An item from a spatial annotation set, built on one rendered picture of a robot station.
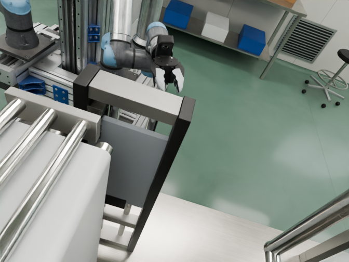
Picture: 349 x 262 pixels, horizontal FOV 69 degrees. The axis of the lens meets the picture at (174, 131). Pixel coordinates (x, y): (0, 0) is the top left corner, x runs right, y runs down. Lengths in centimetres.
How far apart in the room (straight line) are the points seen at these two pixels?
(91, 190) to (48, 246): 6
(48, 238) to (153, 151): 21
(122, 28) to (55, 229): 83
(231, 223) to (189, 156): 133
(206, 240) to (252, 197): 140
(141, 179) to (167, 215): 40
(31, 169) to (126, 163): 21
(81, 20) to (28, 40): 30
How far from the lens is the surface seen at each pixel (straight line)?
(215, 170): 221
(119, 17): 100
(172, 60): 81
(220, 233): 90
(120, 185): 51
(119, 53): 97
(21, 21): 150
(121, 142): 41
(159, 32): 93
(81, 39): 144
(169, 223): 85
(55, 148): 29
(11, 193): 26
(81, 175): 27
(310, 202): 256
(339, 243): 89
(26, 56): 150
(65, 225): 25
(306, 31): 413
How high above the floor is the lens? 166
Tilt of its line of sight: 45 degrees down
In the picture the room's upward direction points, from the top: 21 degrees clockwise
